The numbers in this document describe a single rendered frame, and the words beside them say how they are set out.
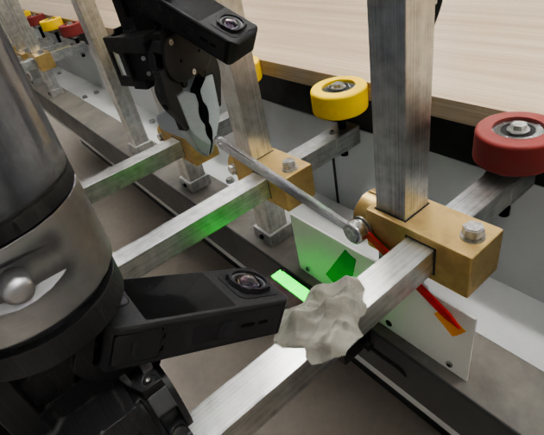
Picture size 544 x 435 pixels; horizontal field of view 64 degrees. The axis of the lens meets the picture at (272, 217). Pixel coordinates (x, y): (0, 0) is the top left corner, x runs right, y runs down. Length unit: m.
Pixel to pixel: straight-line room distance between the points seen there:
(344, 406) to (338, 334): 0.98
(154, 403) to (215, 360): 1.23
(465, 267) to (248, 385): 0.21
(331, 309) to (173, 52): 0.29
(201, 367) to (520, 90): 1.17
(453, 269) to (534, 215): 0.24
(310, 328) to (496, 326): 0.38
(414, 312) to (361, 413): 0.82
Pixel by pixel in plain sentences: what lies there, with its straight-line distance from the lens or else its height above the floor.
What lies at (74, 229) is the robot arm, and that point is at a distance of 0.18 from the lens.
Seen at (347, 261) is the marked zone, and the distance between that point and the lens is 0.53.
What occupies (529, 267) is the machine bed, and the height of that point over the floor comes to 0.67.
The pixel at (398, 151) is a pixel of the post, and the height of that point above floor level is 0.94.
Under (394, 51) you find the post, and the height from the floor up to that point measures 1.03.
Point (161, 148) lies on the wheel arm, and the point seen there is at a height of 0.83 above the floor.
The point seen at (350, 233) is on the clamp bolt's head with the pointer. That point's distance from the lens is 0.45.
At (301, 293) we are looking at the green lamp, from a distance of 0.60.
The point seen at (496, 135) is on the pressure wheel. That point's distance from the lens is 0.49.
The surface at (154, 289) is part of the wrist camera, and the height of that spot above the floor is 0.98.
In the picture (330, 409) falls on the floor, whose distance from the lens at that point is 1.30.
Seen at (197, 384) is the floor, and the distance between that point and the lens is 1.43.
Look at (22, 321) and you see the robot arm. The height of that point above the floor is 1.04.
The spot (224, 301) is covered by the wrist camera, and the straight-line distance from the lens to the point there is 0.25.
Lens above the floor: 1.14
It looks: 36 degrees down
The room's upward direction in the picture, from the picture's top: 13 degrees counter-clockwise
